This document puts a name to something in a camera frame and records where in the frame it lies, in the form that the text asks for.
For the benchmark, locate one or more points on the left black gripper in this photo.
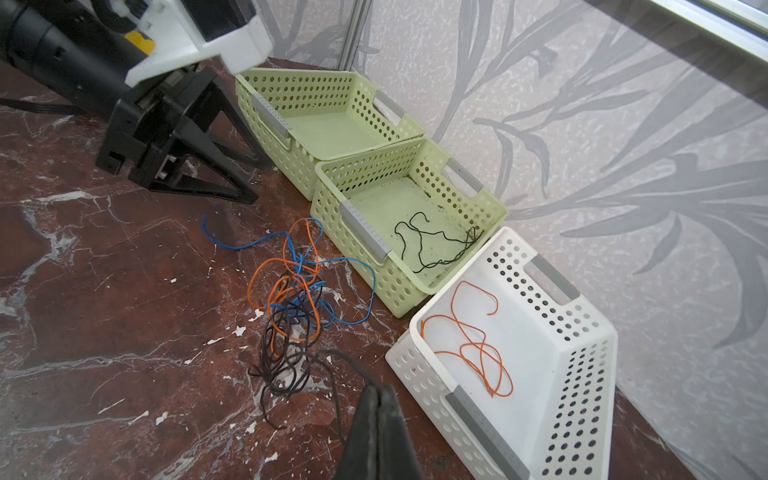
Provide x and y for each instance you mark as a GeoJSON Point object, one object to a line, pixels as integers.
{"type": "Point", "coordinates": [161, 127]}

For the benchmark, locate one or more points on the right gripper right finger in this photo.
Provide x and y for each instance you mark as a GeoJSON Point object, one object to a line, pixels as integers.
{"type": "Point", "coordinates": [396, 457]}

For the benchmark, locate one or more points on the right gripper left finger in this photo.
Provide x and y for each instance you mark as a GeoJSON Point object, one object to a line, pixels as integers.
{"type": "Point", "coordinates": [360, 456]}

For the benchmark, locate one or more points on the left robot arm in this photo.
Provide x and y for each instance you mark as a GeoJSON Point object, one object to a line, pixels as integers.
{"type": "Point", "coordinates": [64, 46]}

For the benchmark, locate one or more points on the left light green basket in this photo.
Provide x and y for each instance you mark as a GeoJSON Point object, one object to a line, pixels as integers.
{"type": "Point", "coordinates": [305, 117]}

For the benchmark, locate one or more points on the light green basket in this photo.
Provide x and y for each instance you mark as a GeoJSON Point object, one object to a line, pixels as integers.
{"type": "Point", "coordinates": [305, 117]}
{"type": "Point", "coordinates": [408, 216]}

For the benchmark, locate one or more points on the white perforated basket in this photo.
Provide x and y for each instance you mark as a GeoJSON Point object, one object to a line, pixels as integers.
{"type": "Point", "coordinates": [514, 367]}

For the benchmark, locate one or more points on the middle light green basket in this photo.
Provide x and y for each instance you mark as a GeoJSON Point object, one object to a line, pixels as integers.
{"type": "Point", "coordinates": [408, 216]}

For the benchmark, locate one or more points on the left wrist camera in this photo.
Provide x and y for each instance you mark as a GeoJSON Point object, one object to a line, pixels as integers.
{"type": "Point", "coordinates": [189, 32]}

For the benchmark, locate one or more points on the aluminium frame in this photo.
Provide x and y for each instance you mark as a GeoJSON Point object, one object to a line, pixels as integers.
{"type": "Point", "coordinates": [738, 24]}

